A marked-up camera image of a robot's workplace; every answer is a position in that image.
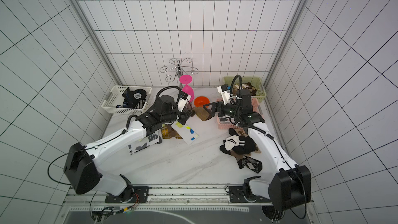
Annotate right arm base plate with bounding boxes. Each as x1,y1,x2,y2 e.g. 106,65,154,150
224,186,271,203

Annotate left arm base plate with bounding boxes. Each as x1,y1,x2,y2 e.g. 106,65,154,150
105,186,150,204

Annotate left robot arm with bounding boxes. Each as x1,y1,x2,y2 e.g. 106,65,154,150
64,87,192,202

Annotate black grey argyle sock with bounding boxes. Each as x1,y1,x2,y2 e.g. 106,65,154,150
237,156,263,174

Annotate green plastic basket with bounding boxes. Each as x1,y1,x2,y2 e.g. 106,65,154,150
223,76,266,103

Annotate orange plastic bowl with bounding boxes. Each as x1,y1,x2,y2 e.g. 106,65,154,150
194,96,210,107

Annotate brown tan striped sock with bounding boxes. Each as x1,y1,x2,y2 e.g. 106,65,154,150
232,82,258,96

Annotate yellow brown plaid sock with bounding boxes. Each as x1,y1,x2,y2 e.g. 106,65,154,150
161,125,182,140

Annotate pink plastic basket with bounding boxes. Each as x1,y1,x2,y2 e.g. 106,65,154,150
216,98,261,130

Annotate black white sock pile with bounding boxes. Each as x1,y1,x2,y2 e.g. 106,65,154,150
219,128,261,157

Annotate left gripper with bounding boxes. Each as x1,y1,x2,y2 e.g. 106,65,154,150
162,104,195,125

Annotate aluminium rail frame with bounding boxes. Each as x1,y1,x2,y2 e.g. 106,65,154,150
55,184,321,224

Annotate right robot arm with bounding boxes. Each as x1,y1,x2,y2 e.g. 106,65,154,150
203,75,311,212

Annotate white sock yellow blue patches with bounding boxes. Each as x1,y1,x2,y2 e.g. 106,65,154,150
171,121,199,145

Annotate black sock white logo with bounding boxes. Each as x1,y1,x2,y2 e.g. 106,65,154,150
122,88,147,109

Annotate white plastic basket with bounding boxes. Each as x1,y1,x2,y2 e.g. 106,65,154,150
102,86,152,116

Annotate chrome cup holder stand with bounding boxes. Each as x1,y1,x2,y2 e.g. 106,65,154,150
159,57,199,90

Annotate pink plastic goblet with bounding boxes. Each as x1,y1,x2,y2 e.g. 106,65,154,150
179,74,195,102

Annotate brown long sock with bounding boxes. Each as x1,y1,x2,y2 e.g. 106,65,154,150
193,107,212,121

